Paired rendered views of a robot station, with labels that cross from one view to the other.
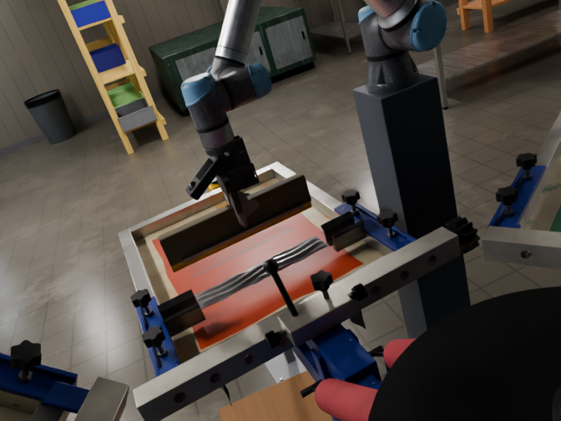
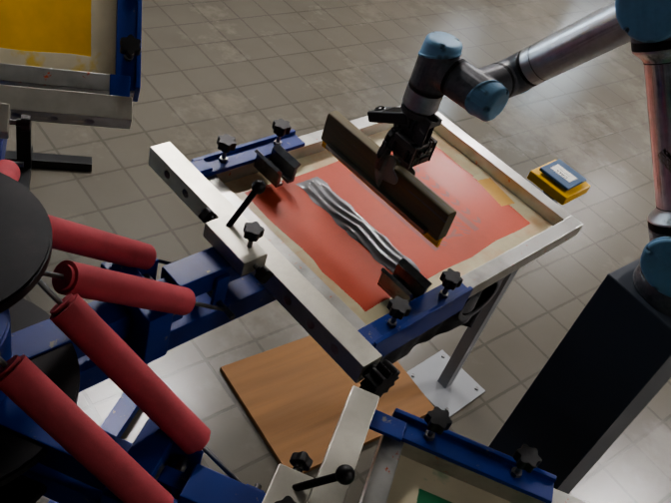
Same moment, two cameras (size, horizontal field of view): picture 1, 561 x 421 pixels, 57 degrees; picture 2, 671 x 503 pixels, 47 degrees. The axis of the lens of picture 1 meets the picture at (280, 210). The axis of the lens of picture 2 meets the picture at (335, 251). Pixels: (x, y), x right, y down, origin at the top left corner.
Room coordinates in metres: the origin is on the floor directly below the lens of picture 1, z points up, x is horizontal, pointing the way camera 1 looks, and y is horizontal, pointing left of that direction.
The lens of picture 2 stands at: (0.17, -0.96, 2.07)
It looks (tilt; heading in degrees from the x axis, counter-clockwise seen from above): 41 degrees down; 50
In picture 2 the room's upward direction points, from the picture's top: 19 degrees clockwise
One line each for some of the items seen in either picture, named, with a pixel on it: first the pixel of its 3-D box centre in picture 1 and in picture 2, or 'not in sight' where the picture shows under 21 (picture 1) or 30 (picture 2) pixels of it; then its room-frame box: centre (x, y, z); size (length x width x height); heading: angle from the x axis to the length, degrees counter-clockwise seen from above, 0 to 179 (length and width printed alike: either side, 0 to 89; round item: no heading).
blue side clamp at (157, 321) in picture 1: (160, 342); (249, 161); (0.91, 0.34, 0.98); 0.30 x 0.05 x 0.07; 16
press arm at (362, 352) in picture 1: (337, 350); (208, 269); (0.67, -0.02, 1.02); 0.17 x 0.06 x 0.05; 16
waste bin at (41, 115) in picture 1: (53, 117); not in sight; (7.91, 2.80, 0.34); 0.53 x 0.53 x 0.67
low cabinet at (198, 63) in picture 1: (229, 56); not in sight; (7.78, 0.01, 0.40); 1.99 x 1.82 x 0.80; 101
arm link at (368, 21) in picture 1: (383, 25); not in sight; (1.43, -0.43, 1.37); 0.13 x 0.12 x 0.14; 19
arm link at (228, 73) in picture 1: (241, 85); (480, 89); (1.17, -0.01, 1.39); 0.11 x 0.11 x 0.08; 19
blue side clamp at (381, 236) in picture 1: (374, 233); (413, 317); (1.06, -0.20, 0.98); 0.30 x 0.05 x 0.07; 16
